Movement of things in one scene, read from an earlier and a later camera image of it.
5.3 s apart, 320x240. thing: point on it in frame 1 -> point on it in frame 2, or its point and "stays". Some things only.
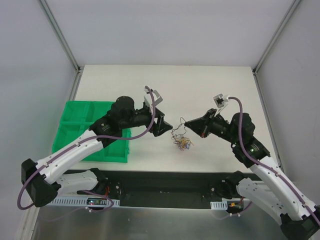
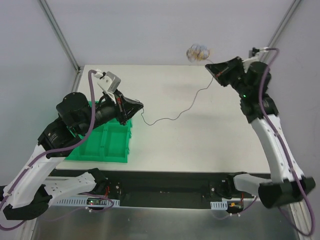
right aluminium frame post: (272, 41) stays
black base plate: (165, 189) stays
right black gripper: (207, 124) -> (236, 72)
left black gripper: (155, 122) -> (121, 107)
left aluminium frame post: (75, 88) stays
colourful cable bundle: (182, 142) -> (197, 52)
